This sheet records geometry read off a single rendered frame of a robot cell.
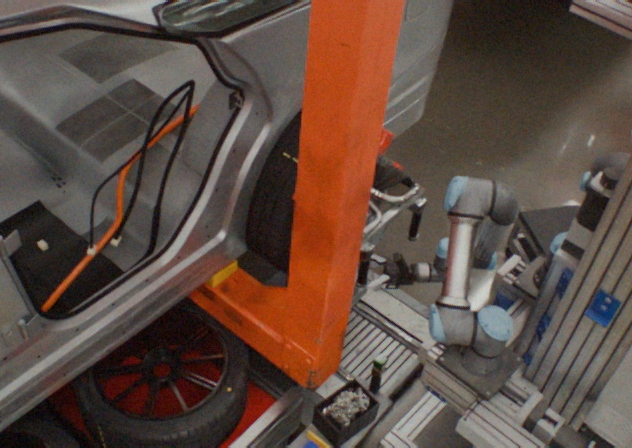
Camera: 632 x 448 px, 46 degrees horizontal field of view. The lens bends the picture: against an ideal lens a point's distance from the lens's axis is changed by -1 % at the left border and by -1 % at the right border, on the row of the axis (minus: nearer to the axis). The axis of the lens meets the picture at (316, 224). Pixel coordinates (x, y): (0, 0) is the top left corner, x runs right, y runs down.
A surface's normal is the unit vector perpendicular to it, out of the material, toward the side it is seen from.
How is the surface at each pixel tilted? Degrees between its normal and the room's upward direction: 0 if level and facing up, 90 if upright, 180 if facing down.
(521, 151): 0
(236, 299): 0
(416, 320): 0
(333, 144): 90
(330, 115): 90
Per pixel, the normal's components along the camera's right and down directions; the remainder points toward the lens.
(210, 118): -0.44, -0.06
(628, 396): -0.67, 0.48
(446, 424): 0.08, -0.70
